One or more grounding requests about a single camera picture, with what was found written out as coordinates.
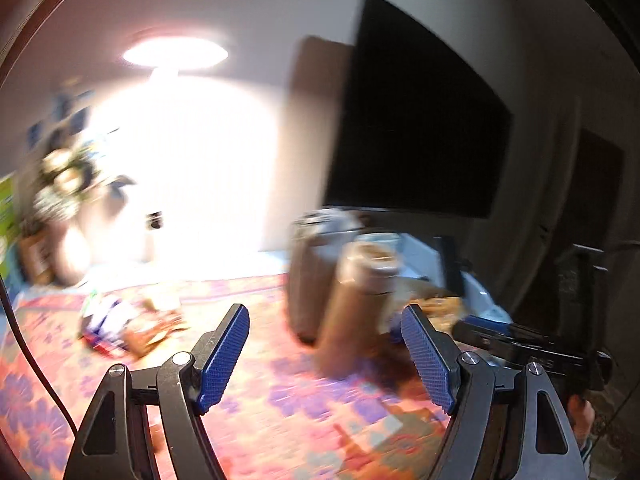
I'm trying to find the floral orange table cloth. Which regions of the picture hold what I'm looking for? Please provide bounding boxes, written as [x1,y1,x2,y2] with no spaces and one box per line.
[1,275,448,479]

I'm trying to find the clear orange snack pack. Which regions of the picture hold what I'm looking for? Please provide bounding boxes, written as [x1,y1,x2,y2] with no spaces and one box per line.
[120,299,189,359]

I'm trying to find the cardboard box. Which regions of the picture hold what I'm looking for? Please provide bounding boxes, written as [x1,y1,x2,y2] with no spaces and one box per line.
[393,278,471,334]

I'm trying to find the green cover book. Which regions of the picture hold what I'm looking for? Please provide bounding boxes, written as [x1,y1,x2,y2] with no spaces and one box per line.
[0,174,20,278]

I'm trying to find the white ribbed vase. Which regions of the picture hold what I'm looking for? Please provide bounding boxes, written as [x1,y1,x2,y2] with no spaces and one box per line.
[48,207,102,287]

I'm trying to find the white desk lamp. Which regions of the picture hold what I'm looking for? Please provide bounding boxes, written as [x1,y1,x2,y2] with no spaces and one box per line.
[122,32,228,262]

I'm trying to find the black cable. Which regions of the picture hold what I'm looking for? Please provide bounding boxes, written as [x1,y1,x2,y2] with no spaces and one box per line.
[0,274,80,441]

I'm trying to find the brown pen holder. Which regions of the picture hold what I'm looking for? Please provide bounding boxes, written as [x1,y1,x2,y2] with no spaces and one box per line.
[18,230,54,285]

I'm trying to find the blue white snack bag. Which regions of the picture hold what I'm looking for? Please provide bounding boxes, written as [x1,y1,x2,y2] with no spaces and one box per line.
[79,292,134,358]

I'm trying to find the black monitor screen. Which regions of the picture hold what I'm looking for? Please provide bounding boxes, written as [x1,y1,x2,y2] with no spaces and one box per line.
[323,0,512,219]

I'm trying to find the grey zip bag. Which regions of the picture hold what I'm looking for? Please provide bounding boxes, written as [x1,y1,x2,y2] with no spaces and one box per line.
[286,208,363,344]

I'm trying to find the right hand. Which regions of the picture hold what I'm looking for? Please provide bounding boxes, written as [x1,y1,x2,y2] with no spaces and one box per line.
[566,394,596,448]

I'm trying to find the artificial flower bouquet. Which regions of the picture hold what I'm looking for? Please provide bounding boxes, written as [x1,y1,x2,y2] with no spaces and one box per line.
[21,88,136,223]

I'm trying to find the metal thermos bottle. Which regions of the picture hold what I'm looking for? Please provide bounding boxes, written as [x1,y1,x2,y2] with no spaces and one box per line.
[314,240,400,379]

